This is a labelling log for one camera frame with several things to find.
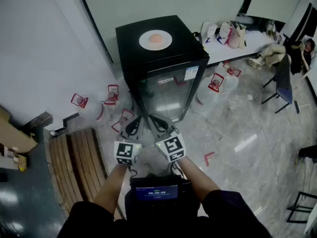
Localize wooden slatted bench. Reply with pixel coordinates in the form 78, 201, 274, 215
48, 127, 124, 220

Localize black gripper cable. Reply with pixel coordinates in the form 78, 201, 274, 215
169, 161, 185, 178
127, 166, 138, 180

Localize black chest-mounted display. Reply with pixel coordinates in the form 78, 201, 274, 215
130, 176, 193, 208

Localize black strap handbag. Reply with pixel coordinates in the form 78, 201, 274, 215
192, 31, 208, 49

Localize white paper bag pink side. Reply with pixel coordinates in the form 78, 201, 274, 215
216, 22, 233, 46

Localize black mini fridge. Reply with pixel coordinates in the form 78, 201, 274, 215
115, 14, 211, 123

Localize white cabinet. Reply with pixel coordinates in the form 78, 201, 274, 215
303, 65, 317, 101

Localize small beige bag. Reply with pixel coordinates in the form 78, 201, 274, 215
266, 20, 278, 38

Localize small cardboard box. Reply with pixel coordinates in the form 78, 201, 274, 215
0, 142, 28, 172

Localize black equipment bag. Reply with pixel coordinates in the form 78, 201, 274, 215
297, 145, 317, 163

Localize black floor brush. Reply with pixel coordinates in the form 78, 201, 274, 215
294, 100, 310, 114

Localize person's left forearm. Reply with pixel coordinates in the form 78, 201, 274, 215
93, 164, 129, 215

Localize black metal frame stand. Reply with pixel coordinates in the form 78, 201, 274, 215
286, 191, 317, 224

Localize person's right forearm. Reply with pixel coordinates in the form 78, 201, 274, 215
177, 156, 221, 203

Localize orange round food item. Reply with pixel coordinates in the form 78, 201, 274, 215
148, 33, 163, 44

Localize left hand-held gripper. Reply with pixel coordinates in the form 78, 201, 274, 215
113, 116, 145, 166

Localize blue seat black chair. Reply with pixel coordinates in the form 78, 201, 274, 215
261, 53, 293, 114

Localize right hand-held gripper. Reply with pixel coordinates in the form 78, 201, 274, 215
148, 115, 187, 163

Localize person's dark clothing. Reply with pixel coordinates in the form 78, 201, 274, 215
56, 176, 273, 238

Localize dark brown wooden block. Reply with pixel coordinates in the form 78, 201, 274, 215
21, 111, 54, 131

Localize large cardboard box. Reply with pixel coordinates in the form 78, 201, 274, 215
0, 105, 39, 155

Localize white round plate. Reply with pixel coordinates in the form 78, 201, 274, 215
138, 29, 173, 51

